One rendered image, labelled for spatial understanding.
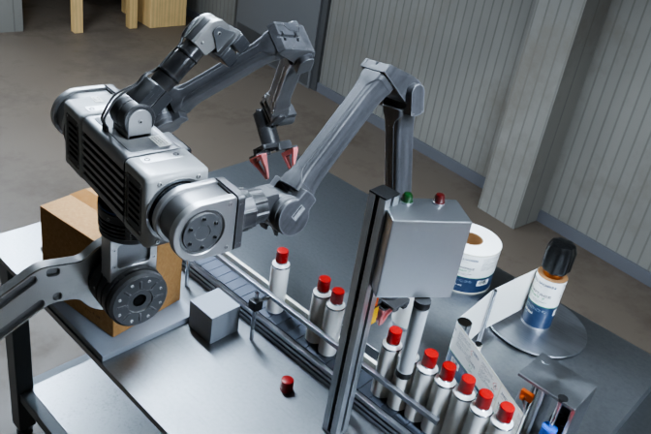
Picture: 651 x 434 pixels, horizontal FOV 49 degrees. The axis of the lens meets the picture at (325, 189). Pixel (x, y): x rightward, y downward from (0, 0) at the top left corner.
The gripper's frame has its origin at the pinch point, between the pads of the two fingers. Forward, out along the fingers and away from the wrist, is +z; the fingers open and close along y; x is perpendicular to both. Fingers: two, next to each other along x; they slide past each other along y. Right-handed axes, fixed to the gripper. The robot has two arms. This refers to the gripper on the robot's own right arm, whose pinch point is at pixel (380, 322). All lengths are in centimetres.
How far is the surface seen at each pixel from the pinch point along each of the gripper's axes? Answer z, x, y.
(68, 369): 81, 31, 106
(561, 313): 13, -65, -23
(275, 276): 1.2, 8.6, 30.8
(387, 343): -2.8, 7.9, -8.2
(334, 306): -2.5, 8.1, 9.3
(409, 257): -37.0, 19.9, -15.4
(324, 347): 10.8, 9.0, 9.5
